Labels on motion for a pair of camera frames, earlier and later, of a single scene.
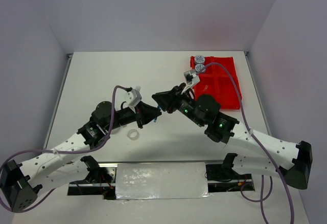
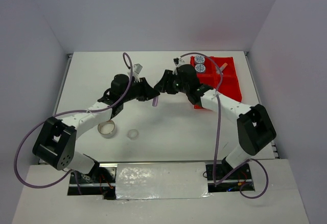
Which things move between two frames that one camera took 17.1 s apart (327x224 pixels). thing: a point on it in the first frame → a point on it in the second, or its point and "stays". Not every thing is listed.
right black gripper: (167, 99) → (163, 86)
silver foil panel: (161, 180) stays
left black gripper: (145, 113) → (147, 92)
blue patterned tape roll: (200, 59) stays
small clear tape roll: (133, 134) stays
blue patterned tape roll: (200, 67) stays
